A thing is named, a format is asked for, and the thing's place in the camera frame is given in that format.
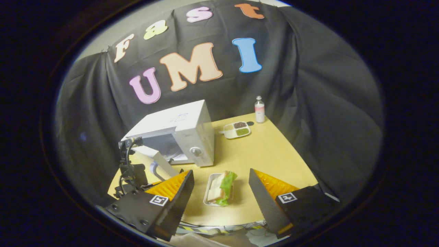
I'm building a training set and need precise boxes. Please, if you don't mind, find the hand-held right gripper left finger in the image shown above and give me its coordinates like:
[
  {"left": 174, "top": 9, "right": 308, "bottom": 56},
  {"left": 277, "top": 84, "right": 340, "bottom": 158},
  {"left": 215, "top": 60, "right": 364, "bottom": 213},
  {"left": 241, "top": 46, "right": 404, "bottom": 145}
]
[{"left": 106, "top": 170, "right": 194, "bottom": 242}]

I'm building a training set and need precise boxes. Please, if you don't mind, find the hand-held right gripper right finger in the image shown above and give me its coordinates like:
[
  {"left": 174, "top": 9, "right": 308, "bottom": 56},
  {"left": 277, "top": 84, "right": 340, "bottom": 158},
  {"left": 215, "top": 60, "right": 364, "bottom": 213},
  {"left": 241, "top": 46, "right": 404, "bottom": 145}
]
[{"left": 249, "top": 168, "right": 340, "bottom": 239}]

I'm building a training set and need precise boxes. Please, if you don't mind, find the sandwich with green lettuce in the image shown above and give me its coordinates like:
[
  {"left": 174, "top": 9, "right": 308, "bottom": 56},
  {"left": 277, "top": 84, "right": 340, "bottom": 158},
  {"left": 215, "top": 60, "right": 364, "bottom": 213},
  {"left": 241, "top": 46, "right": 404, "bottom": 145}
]
[{"left": 207, "top": 171, "right": 238, "bottom": 207}]

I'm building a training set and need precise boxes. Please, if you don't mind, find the white microwave oven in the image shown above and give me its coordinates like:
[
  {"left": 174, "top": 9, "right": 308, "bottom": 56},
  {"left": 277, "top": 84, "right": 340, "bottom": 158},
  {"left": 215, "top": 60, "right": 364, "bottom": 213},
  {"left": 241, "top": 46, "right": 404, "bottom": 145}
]
[{"left": 121, "top": 99, "right": 215, "bottom": 180}]

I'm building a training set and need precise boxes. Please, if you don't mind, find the yellow black striped tape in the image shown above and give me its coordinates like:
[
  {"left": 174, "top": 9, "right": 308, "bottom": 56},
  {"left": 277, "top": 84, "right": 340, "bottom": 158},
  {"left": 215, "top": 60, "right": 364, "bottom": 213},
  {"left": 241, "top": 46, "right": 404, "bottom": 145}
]
[{"left": 178, "top": 225, "right": 206, "bottom": 234}]

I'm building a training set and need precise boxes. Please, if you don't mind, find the white divided dish with grains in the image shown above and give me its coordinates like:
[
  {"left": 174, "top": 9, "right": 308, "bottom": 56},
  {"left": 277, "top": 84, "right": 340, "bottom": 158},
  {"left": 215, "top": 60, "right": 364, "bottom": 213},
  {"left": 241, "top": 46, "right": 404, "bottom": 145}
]
[{"left": 222, "top": 121, "right": 251, "bottom": 139}]

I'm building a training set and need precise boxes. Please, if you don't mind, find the small clear bottle pink label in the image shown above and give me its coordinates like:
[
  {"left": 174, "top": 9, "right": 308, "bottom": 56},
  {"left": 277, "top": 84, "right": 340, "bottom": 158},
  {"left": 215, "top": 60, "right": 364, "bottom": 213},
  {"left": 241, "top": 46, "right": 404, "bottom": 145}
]
[{"left": 254, "top": 96, "right": 266, "bottom": 124}]

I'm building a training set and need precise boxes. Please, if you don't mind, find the black backdrop cloth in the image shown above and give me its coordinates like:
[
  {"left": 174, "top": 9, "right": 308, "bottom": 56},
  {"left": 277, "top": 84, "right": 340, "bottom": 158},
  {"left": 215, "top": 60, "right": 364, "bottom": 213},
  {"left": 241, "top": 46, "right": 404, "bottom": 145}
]
[{"left": 55, "top": 0, "right": 384, "bottom": 206}]

